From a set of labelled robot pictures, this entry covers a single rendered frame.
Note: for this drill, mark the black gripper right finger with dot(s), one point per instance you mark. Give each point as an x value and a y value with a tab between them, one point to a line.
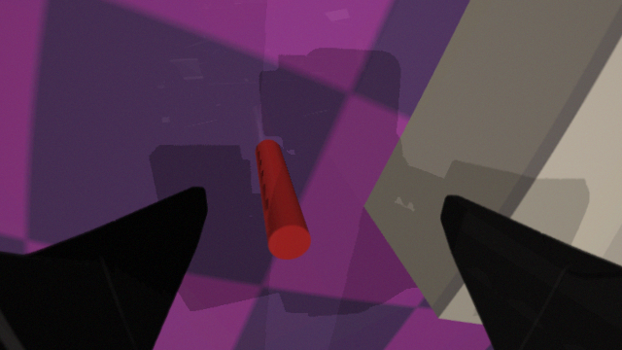
532	291

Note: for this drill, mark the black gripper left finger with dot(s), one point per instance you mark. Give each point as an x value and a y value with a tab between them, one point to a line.
110	288

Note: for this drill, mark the red cylinder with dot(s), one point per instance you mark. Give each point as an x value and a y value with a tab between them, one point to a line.
286	231

